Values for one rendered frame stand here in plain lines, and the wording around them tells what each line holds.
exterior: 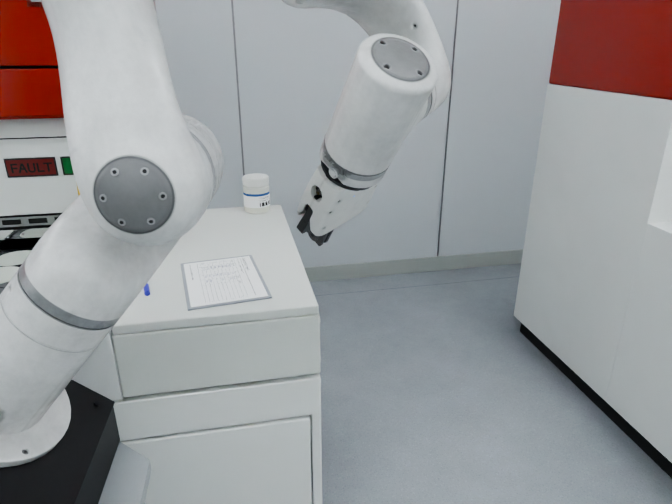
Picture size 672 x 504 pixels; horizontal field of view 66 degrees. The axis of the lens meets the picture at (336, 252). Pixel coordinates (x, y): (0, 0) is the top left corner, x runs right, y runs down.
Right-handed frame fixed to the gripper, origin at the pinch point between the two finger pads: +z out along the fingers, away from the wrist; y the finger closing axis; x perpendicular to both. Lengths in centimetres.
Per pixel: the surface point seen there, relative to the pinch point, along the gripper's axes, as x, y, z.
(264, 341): -4.0, -8.4, 24.6
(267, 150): 111, 108, 159
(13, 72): 82, -12, 35
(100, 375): 8.5, -32.4, 31.0
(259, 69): 137, 116, 127
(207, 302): 7.4, -12.5, 24.0
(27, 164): 74, -18, 56
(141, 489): -12.0, -36.8, 20.9
